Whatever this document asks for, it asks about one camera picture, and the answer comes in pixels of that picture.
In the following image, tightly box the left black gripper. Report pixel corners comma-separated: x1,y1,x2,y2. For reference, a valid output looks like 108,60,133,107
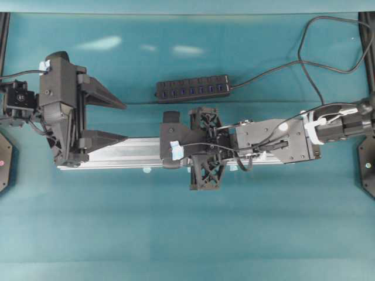
37,66,128,163

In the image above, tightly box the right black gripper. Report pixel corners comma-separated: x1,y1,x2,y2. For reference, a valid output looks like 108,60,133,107
187,107,235,191

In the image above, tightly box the black USB cable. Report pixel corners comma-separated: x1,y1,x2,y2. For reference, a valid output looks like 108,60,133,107
233,16,375,106

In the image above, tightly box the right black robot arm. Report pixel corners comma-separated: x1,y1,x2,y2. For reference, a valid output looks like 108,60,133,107
179,98,374,194

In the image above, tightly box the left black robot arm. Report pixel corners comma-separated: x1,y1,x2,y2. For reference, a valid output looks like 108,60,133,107
1,67,127,167

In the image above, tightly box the black USB hub strip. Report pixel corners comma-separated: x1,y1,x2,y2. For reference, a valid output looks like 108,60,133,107
155,74,231,104

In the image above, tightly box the blue tape marker right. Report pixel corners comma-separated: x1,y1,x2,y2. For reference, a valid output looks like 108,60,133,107
229,165,238,172

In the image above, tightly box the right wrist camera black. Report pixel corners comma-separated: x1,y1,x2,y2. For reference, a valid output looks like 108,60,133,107
159,111,206,169

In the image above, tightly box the aluminium extrusion rail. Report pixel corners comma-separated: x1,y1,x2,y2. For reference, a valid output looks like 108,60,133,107
56,135,294,171

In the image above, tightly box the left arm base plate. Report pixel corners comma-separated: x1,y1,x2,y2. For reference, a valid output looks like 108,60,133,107
1,132,19,196

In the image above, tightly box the black frame post left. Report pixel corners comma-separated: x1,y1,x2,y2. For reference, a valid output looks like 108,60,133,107
0,12,11,75

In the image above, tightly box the black frame post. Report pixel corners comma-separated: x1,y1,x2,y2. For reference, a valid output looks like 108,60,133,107
0,12,11,75
358,11,374,98

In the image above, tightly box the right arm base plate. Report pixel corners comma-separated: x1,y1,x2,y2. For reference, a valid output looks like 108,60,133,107
357,136,375,199

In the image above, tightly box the black frame post right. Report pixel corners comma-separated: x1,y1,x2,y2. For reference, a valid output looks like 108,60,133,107
358,11,374,98

